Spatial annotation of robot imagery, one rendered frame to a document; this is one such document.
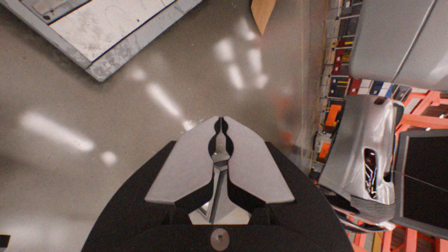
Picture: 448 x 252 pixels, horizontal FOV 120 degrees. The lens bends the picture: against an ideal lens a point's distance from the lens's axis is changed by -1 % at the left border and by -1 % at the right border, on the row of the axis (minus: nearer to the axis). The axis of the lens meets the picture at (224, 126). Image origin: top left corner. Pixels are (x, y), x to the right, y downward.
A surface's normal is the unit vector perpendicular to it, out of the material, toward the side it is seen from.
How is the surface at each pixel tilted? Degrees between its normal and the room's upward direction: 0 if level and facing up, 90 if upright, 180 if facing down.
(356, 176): 89
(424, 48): 90
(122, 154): 0
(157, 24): 0
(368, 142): 87
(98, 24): 0
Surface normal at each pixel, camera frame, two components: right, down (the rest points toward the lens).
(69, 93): 0.75, 0.23
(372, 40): -0.52, 0.78
